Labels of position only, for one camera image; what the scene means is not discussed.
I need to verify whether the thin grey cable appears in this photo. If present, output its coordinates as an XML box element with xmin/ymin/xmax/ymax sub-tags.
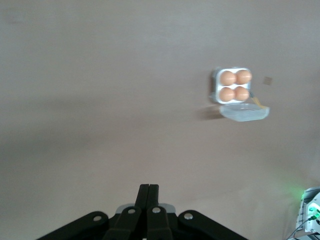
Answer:
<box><xmin>287</xmin><ymin>217</ymin><xmax>320</xmax><ymax>240</ymax></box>

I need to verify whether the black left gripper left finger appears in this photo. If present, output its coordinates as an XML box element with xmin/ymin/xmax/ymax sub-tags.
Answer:
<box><xmin>37</xmin><ymin>184</ymin><xmax>150</xmax><ymax>240</ymax></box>

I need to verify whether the clear plastic egg carton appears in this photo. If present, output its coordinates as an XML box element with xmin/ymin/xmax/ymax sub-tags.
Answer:
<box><xmin>207</xmin><ymin>66</ymin><xmax>271</xmax><ymax>123</ymax></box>

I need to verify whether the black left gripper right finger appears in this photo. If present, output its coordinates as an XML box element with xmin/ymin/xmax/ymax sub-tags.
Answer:
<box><xmin>146</xmin><ymin>184</ymin><xmax>251</xmax><ymax>240</ymax></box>

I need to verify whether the brown egg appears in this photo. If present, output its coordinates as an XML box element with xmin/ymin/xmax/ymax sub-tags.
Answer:
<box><xmin>219</xmin><ymin>86</ymin><xmax>236</xmax><ymax>103</ymax></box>
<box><xmin>235</xmin><ymin>69</ymin><xmax>253</xmax><ymax>85</ymax></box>
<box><xmin>234</xmin><ymin>85</ymin><xmax>251</xmax><ymax>101</ymax></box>
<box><xmin>219</xmin><ymin>70</ymin><xmax>237</xmax><ymax>86</ymax></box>

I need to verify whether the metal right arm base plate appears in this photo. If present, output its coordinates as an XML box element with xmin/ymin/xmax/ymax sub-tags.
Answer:
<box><xmin>295</xmin><ymin>186</ymin><xmax>320</xmax><ymax>236</ymax></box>

